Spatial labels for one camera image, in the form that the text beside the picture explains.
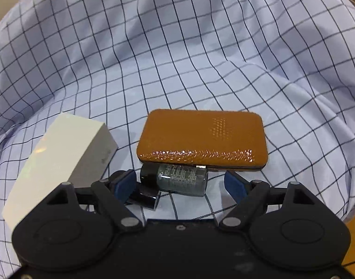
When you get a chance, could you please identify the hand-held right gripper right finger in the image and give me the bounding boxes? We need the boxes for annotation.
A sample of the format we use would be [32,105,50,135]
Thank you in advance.
[218,170,319,233]

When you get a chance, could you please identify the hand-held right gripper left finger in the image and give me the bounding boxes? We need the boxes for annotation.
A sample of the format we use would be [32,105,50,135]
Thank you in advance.
[45,169,145,233]

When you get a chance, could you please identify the grey bottle with black cap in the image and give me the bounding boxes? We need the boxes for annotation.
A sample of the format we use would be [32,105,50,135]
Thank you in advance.
[139,163,210,198]

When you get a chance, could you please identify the brown textured case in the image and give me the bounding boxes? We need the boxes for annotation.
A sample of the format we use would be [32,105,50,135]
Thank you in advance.
[136,109,269,173]

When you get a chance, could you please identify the white cardboard box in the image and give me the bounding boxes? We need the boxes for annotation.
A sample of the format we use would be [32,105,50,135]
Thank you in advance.
[1,113,119,233]

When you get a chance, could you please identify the blue checked bed sheet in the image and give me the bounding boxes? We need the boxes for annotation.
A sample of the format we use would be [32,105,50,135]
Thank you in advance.
[0,0,355,276]

